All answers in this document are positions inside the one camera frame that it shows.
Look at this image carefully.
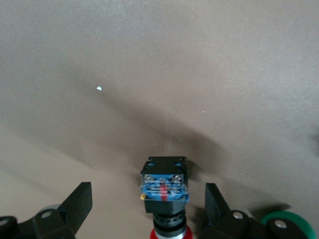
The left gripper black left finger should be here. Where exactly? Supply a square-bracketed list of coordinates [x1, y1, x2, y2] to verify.
[17, 181, 93, 239]

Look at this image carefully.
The brown table cover mat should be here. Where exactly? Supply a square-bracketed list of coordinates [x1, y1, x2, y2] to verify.
[0, 0, 319, 239]

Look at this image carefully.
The green push button switch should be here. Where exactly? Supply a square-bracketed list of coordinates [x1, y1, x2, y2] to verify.
[259, 210, 313, 239]

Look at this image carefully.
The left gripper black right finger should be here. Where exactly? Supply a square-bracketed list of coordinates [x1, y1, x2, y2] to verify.
[199, 183, 267, 239]

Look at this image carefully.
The red push button switch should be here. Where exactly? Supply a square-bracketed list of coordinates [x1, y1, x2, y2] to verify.
[139, 155, 193, 239]

